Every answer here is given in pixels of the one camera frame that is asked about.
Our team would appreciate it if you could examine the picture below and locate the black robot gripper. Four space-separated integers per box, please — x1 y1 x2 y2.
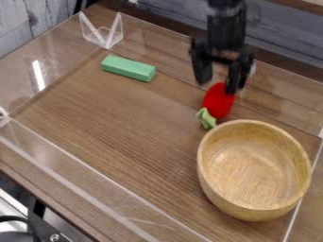
189 37 254 95

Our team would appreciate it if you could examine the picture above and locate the red plush strawberry toy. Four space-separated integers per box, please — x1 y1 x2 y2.
196 82 234 130

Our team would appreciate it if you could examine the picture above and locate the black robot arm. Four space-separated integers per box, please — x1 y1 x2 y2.
189 0 254 95

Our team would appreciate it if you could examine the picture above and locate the green rectangular foam block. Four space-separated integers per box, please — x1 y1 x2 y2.
101 55 156 82

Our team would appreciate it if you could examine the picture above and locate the wooden bowl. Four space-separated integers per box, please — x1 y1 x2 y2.
196 119 310 221

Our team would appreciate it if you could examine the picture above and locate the clear acrylic tray wall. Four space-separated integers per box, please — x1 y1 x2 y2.
0 5 323 242

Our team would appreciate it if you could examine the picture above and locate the clear acrylic corner bracket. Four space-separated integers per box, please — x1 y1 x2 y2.
78 12 124 49

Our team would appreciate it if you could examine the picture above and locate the black cable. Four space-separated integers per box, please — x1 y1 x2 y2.
0 215 33 242

